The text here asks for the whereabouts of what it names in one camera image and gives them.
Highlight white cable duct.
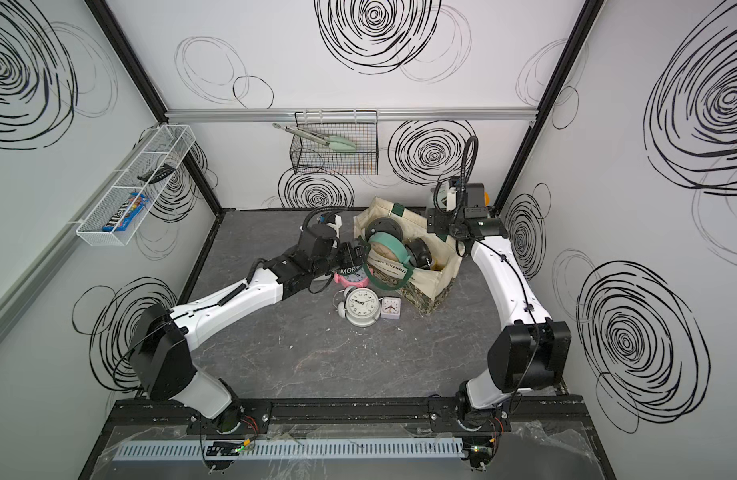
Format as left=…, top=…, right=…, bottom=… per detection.
left=114, top=438, right=464, bottom=461

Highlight black remote control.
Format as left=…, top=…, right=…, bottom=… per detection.
left=138, top=164, right=176, bottom=185

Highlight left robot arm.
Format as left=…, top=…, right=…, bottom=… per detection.
left=126, top=224, right=370, bottom=434

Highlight blue candy packet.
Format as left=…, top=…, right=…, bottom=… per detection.
left=102, top=192, right=150, bottom=232

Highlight cream canvas tote bag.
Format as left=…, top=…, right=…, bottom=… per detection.
left=354, top=197, right=462, bottom=315

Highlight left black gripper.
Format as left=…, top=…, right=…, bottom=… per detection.
left=310, top=237, right=371, bottom=282

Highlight white wire wall shelf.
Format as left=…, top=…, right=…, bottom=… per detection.
left=76, top=124, right=196, bottom=247

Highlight small black twin bell clock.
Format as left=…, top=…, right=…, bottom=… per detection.
left=405, top=238, right=433, bottom=270

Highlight small white square clock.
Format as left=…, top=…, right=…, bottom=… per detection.
left=380, top=296, right=402, bottom=320

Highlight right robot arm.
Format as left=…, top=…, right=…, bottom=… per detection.
left=426, top=177, right=571, bottom=431

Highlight green kitchen tongs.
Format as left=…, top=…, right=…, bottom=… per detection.
left=272, top=123, right=358, bottom=153

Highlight green round alarm clock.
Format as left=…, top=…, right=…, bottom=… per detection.
left=368, top=233, right=413, bottom=279

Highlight pink round alarm clock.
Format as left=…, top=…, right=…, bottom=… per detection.
left=334, top=267, right=370, bottom=288

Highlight white twin bell clock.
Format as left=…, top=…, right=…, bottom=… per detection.
left=334, top=286, right=381, bottom=328

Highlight black wire basket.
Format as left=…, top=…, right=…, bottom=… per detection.
left=284, top=109, right=379, bottom=175

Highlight clock face down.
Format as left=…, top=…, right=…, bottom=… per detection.
left=366, top=217, right=403, bottom=240

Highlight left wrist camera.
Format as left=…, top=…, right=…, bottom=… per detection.
left=318, top=212, right=342, bottom=239

